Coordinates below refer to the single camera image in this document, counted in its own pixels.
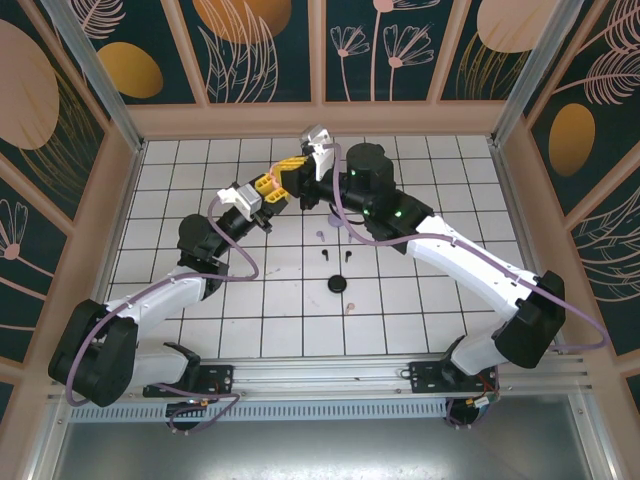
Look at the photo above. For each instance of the purple earbud charging case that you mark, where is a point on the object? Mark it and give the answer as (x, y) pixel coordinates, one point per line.
(334, 220)

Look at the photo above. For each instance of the black earbud charging case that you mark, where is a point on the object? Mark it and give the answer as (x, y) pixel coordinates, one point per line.
(337, 283)

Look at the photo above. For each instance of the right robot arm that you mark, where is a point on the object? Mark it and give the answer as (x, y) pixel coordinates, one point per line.
(530, 330)

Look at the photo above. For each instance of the grey metal panel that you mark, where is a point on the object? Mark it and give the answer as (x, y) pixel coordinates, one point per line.
(320, 450)

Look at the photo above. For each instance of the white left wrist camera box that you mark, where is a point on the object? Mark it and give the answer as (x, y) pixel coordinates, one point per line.
(245, 200)

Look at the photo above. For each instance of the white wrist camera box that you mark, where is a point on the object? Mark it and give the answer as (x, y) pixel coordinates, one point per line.
(316, 145)
(245, 200)

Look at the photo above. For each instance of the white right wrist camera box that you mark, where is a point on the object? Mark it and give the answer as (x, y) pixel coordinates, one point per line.
(316, 145)

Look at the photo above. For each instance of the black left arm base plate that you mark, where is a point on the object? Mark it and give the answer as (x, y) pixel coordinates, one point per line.
(215, 380)

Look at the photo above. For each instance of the aluminium mounting rail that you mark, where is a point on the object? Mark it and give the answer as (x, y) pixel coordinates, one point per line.
(320, 375)

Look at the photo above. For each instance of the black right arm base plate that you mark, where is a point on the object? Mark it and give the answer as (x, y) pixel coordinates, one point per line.
(425, 377)

